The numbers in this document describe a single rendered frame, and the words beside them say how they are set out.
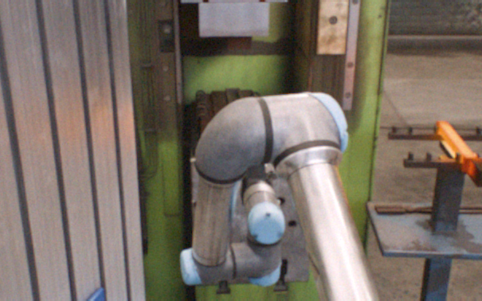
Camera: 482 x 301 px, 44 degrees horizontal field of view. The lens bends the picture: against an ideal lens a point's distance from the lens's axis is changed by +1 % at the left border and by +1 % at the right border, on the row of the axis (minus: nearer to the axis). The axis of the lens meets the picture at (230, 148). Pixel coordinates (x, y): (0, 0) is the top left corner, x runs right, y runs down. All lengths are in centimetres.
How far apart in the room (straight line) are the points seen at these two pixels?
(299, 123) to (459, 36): 717
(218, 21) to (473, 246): 94
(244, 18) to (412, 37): 630
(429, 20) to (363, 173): 596
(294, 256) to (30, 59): 160
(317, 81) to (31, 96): 157
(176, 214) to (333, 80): 70
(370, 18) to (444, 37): 611
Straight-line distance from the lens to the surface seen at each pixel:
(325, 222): 92
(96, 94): 51
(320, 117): 99
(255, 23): 173
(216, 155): 98
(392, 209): 188
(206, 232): 115
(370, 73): 199
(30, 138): 44
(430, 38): 799
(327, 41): 190
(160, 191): 204
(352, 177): 210
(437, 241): 177
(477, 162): 157
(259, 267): 129
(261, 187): 133
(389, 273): 299
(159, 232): 211
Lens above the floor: 159
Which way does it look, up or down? 21 degrees down
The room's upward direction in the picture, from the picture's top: straight up
